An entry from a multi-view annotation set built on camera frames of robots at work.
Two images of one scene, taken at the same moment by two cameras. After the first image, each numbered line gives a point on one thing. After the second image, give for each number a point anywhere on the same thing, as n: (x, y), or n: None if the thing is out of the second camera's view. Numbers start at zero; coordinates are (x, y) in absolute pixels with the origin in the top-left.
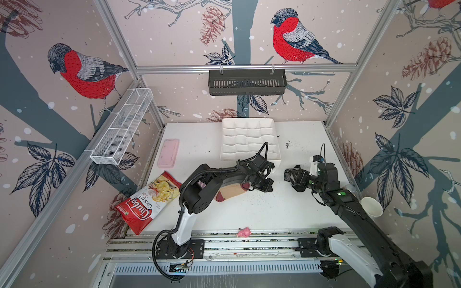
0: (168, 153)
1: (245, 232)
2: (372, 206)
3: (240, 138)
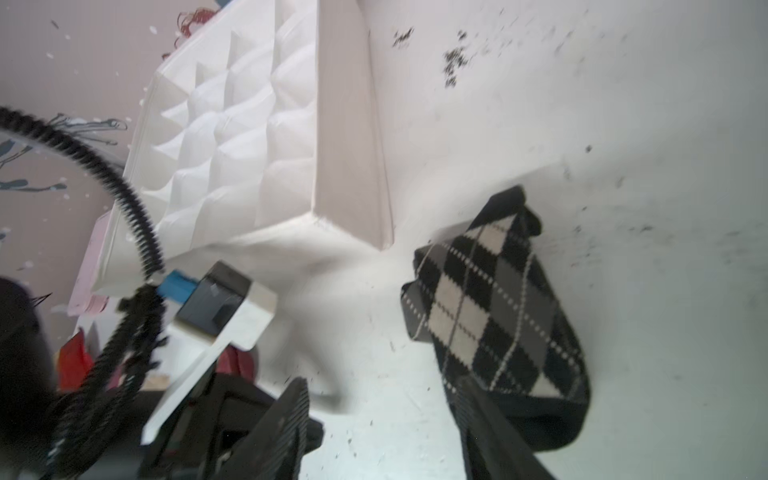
0: (83, 300)
1: None
2: None
3: (261, 114)
